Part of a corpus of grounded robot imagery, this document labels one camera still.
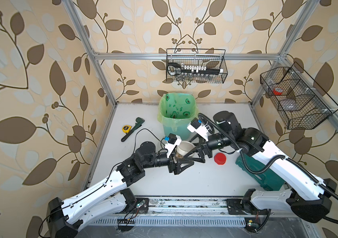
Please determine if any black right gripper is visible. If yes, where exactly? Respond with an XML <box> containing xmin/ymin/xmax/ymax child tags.
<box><xmin>183</xmin><ymin>132</ymin><xmax>234</xmax><ymax>162</ymax></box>

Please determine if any beige lid jar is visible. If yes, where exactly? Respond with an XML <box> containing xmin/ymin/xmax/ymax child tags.
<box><xmin>175</xmin><ymin>141</ymin><xmax>195</xmax><ymax>160</ymax></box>

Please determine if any red jar lid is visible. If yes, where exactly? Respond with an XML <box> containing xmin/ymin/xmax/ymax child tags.
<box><xmin>214</xmin><ymin>153</ymin><xmax>226</xmax><ymax>165</ymax></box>

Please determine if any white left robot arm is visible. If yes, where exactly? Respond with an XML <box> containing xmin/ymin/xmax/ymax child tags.
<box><xmin>44</xmin><ymin>141</ymin><xmax>194</xmax><ymax>238</ymax></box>

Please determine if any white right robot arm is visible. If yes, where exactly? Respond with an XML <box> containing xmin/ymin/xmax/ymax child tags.
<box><xmin>185</xmin><ymin>111</ymin><xmax>338</xmax><ymax>224</ymax></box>

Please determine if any green bin with bag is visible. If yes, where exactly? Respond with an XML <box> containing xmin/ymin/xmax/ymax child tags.
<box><xmin>158</xmin><ymin>93</ymin><xmax>199</xmax><ymax>140</ymax></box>

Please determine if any yellow tape measure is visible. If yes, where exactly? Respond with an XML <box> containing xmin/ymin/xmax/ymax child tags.
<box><xmin>122</xmin><ymin>125</ymin><xmax>132</xmax><ymax>134</ymax></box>

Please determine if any red object in basket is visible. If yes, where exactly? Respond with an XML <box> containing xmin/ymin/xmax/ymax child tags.
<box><xmin>272</xmin><ymin>87</ymin><xmax>284</xmax><ymax>96</ymax></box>

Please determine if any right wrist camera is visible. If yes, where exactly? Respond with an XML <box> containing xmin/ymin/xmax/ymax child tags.
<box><xmin>187</xmin><ymin>118</ymin><xmax>214</xmax><ymax>141</ymax></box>

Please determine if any black wire basket back wall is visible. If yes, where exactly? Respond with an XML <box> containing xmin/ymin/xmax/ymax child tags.
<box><xmin>166</xmin><ymin>48</ymin><xmax>228</xmax><ymax>84</ymax></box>

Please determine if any black wire basket wall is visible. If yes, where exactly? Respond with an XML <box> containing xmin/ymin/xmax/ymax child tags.
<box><xmin>260</xmin><ymin>62</ymin><xmax>338</xmax><ymax>130</ymax></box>
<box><xmin>166</xmin><ymin>48</ymin><xmax>228</xmax><ymax>84</ymax></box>

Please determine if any black socket set rail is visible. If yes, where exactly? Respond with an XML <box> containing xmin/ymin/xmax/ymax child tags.
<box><xmin>166</xmin><ymin>62</ymin><xmax>224</xmax><ymax>76</ymax></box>

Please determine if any black wire basket right wall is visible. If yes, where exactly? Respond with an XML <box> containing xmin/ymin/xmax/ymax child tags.
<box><xmin>260</xmin><ymin>62</ymin><xmax>338</xmax><ymax>130</ymax></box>

